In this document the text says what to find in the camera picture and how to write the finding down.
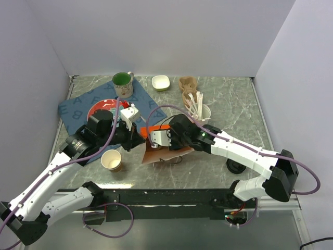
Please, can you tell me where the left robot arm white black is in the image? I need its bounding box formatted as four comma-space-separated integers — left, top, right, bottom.
1, 107, 145, 245

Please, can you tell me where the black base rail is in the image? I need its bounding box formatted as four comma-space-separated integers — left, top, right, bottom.
52, 189, 261, 222

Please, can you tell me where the small white green bowl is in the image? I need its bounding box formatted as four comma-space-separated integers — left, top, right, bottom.
151, 75, 170, 91

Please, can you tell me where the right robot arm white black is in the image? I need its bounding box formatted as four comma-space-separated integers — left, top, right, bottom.
169, 114, 299, 208

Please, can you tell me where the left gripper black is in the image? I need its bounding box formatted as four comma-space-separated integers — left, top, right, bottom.
98, 118, 146, 151

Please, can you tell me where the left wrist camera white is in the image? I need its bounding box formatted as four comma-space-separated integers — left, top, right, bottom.
120, 101, 141, 131

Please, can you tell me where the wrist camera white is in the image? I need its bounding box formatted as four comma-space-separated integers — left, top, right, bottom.
150, 130, 171, 148
120, 101, 141, 131

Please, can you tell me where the green inside ceramic mug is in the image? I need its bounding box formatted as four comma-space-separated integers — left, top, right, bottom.
112, 71, 134, 98

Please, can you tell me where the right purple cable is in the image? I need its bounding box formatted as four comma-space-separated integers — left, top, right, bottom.
145, 105, 321, 195

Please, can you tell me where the wrapped white stirrers bundle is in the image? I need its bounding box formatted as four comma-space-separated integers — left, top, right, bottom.
187, 91, 203, 120

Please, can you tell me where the red blue floral plate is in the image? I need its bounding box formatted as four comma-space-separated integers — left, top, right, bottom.
87, 99, 129, 120

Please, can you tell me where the brown paper cup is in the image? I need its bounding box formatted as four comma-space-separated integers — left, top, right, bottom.
101, 149, 122, 172

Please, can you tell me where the orange paper bag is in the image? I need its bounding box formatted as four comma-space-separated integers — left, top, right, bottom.
140, 127, 194, 165

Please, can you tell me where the white cup holding stirrers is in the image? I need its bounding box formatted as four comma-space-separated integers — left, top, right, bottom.
188, 104, 211, 126

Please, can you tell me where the aluminium frame rail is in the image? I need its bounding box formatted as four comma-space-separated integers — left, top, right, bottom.
258, 196, 301, 211

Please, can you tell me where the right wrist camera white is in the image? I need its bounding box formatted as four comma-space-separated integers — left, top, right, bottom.
150, 130, 171, 148

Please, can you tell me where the blue letter placemat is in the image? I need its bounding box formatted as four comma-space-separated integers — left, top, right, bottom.
58, 77, 167, 135

